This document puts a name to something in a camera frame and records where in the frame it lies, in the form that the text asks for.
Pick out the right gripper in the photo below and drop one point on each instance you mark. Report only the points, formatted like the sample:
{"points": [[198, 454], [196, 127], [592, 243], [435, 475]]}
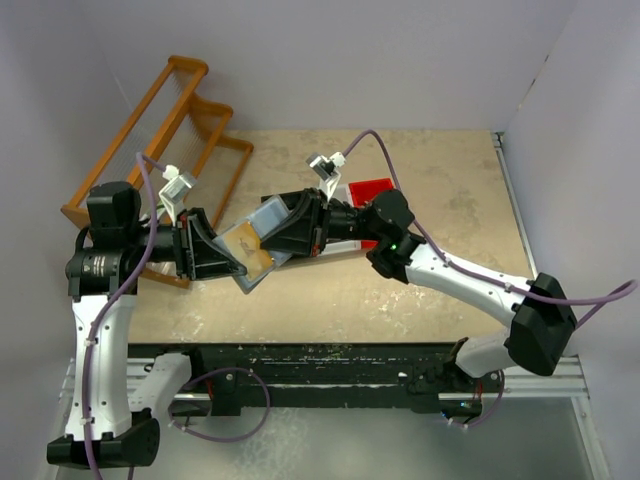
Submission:
{"points": [[305, 231]]}

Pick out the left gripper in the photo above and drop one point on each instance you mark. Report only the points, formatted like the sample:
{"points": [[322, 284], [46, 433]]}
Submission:
{"points": [[197, 252]]}

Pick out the grey card holder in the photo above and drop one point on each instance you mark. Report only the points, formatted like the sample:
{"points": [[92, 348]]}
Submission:
{"points": [[263, 220]]}

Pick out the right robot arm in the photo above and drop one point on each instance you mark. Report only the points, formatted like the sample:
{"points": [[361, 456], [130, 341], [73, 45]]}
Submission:
{"points": [[537, 321]]}

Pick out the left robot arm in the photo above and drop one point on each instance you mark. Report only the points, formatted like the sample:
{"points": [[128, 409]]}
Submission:
{"points": [[108, 427]]}

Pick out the gold card in holder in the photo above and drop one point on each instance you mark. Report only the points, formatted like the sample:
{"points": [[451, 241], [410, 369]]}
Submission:
{"points": [[243, 243]]}

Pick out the black plastic bin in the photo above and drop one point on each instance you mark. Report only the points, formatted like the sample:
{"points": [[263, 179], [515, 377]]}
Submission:
{"points": [[283, 203]]}

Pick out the white plastic bin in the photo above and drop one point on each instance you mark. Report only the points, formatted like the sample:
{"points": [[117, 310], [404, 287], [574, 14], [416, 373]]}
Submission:
{"points": [[340, 240]]}

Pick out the red plastic bin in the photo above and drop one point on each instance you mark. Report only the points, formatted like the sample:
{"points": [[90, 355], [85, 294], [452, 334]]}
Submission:
{"points": [[361, 192]]}

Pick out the orange wooden rack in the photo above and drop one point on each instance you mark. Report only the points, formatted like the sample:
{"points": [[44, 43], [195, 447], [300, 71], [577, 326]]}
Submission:
{"points": [[172, 124]]}

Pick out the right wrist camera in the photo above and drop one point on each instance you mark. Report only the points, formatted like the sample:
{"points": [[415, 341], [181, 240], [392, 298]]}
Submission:
{"points": [[328, 170]]}

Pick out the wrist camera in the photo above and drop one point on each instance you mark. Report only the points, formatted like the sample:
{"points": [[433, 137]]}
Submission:
{"points": [[173, 193], [328, 170]]}

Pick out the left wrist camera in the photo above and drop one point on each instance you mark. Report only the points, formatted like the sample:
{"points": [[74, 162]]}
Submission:
{"points": [[173, 193]]}

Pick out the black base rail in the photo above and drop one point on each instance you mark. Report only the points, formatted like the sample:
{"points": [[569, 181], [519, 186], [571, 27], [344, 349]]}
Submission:
{"points": [[230, 377]]}

